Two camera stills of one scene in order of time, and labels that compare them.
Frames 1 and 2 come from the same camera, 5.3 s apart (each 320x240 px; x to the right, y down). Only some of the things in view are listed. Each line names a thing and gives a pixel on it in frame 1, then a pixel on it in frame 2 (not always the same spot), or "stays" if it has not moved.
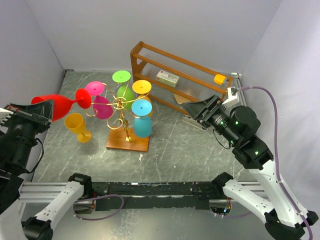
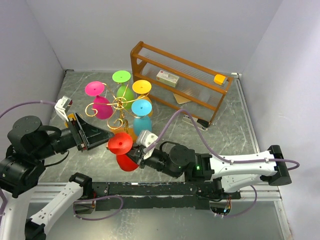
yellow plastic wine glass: [143, 88] stays
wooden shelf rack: [176, 82] stays
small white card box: [167, 78] stays
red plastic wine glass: [61, 104] to [119, 144]
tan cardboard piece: [180, 99] stays
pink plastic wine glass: [102, 106] stays
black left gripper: [41, 113] to [91, 135]
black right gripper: [203, 110] to [137, 157]
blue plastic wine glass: [142, 122] stays
